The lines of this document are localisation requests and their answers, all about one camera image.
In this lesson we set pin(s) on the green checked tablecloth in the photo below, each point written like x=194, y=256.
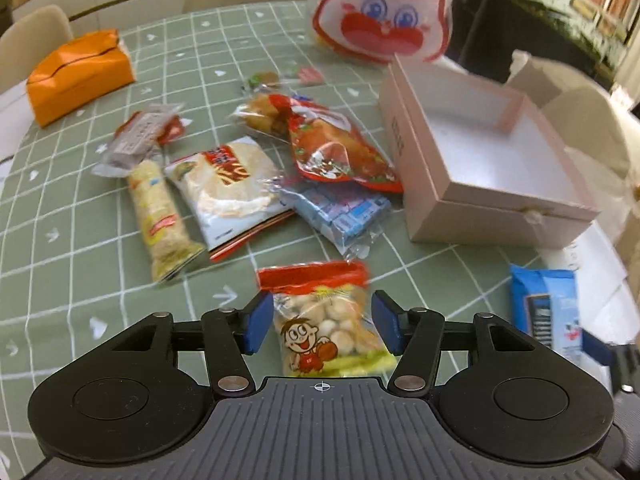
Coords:
x=75, y=240

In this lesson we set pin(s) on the blue wafer packet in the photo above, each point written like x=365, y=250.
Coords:
x=335, y=210

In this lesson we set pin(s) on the pink cardboard box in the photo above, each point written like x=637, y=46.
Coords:
x=500, y=160

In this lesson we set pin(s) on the ball cookie packet red top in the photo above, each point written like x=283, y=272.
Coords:
x=325, y=320

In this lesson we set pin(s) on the large red snack packet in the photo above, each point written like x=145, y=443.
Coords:
x=335, y=150

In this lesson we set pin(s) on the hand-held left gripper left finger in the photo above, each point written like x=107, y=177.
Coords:
x=259, y=322

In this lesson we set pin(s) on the grey brown bar packet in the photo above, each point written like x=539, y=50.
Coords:
x=132, y=142

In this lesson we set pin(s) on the dark display shelf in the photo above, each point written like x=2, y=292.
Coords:
x=575, y=5

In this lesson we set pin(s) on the clear fried snack packet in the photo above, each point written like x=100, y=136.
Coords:
x=260, y=115

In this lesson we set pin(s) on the white paper sheet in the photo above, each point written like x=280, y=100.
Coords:
x=600, y=270

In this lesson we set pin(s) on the orange tissue box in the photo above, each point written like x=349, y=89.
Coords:
x=75, y=77

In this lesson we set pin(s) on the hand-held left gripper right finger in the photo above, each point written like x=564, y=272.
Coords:
x=385, y=322

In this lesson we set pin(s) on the blue white snack packet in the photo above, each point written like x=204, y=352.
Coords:
x=542, y=305

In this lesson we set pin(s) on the small pink candy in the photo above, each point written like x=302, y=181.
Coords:
x=309, y=74

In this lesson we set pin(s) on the small green candy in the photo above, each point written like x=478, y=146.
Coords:
x=262, y=80

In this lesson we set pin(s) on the red white rabbit bag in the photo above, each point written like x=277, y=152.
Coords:
x=385, y=10

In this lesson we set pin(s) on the round rice cracker packet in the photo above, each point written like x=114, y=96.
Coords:
x=225, y=185

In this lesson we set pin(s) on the long yellow rice bar packet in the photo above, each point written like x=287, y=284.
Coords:
x=160, y=215

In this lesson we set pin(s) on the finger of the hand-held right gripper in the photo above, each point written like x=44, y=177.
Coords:
x=597, y=347

